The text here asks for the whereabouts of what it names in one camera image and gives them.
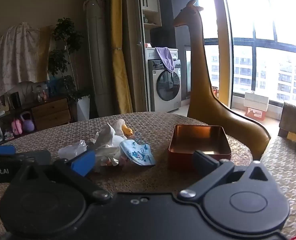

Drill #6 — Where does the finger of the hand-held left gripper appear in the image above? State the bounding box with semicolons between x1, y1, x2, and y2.
14;150;52;167
0;145;16;157

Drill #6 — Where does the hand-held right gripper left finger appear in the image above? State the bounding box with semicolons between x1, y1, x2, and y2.
10;150;113;204

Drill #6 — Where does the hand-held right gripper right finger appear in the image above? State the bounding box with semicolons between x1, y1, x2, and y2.
177;150;276;202

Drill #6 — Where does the red metal tin box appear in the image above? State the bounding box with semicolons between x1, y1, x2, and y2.
167;124;232;172

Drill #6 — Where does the white mesh bag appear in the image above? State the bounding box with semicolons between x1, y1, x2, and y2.
88;122;121;167

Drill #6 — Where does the blue cartoon plastic packet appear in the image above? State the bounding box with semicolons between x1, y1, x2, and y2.
119;131;156;167

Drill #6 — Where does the pink kettlebell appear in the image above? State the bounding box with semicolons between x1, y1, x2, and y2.
11;119;23;135

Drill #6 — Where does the purple kettlebell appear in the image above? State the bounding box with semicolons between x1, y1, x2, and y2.
20;111;35;132

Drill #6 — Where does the wooden drawer cabinet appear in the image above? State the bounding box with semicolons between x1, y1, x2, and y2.
30;97;72;130

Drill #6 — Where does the gold patterned tablecloth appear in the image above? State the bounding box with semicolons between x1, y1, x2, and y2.
0;112;253;238

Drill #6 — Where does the grey animal figure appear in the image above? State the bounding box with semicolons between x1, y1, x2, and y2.
17;81;48;100

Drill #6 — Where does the brown leather giraffe chair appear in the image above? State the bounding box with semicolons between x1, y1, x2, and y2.
173;0;271;160

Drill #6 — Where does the red cardboard box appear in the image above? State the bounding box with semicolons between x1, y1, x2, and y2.
245;107;267;120

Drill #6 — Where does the red and white box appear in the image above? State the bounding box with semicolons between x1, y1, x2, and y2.
243;92;269;111

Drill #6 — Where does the white washing machine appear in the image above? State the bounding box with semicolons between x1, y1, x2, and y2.
145;47;182;113

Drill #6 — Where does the patterned sofa cover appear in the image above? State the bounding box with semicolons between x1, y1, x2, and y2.
260;135;296;230

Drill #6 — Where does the floral cloth cover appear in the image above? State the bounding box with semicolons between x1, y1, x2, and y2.
0;22;51;103

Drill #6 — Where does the potted green plant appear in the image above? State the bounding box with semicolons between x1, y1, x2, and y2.
48;18;91;122

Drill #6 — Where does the beige upholstered chair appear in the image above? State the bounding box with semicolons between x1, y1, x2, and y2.
278;102;296;140

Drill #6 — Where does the white standing air conditioner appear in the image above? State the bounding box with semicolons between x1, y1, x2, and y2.
83;0;113;117

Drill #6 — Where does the purple cloth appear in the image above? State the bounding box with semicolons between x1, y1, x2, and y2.
155;47;175;73

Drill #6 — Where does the yellow curtain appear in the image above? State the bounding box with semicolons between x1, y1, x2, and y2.
110;0;133;115

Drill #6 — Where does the black framed window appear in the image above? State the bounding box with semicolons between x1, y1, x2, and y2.
196;0;296;108

